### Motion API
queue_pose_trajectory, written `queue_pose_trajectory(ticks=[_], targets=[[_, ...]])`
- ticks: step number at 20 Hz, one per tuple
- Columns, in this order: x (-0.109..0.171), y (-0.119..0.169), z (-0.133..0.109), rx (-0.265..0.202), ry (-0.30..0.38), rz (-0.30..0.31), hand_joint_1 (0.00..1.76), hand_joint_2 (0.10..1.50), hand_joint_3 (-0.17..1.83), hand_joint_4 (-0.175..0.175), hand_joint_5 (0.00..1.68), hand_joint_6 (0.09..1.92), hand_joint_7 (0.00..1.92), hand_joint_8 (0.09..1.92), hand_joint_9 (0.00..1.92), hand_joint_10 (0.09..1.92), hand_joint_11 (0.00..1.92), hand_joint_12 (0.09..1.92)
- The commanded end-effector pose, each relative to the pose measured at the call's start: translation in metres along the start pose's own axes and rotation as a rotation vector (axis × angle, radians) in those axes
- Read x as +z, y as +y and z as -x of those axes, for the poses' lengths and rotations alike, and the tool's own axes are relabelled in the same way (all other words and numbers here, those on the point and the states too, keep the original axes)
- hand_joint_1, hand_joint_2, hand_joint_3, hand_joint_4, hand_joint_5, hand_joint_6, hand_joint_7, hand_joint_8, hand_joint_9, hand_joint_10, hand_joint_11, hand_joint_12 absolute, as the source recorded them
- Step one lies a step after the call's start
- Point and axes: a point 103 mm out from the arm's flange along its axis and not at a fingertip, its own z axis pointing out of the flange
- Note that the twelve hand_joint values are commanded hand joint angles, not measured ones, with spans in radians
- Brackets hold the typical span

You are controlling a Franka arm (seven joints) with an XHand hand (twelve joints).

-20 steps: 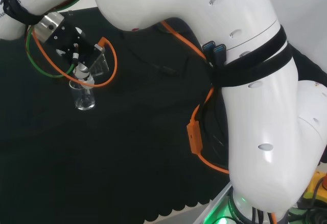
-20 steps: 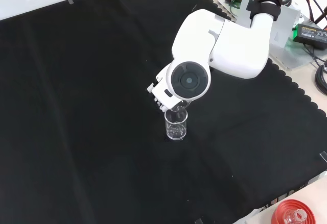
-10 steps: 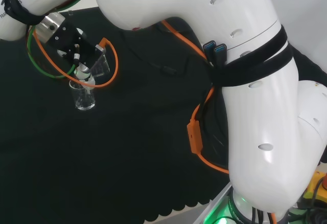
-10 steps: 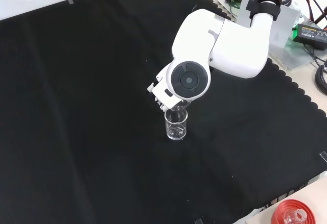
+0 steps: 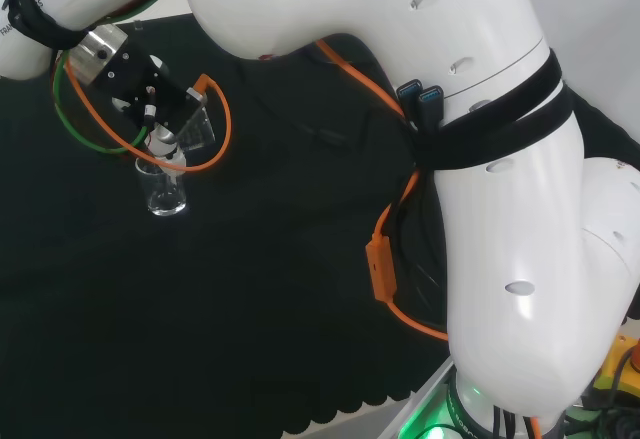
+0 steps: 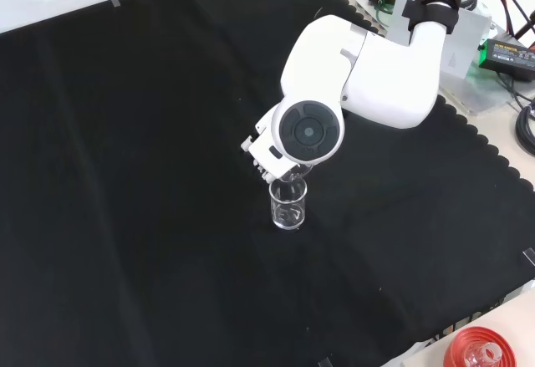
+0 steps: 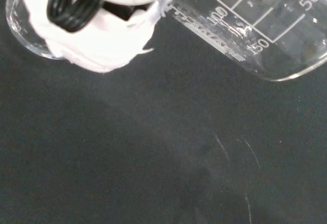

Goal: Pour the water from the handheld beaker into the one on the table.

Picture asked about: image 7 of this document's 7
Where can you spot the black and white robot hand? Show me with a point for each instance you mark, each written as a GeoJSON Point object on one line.
{"type": "Point", "coordinates": [102, 48]}

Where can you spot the black bench cloth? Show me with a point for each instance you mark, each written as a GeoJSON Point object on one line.
{"type": "Point", "coordinates": [127, 145]}

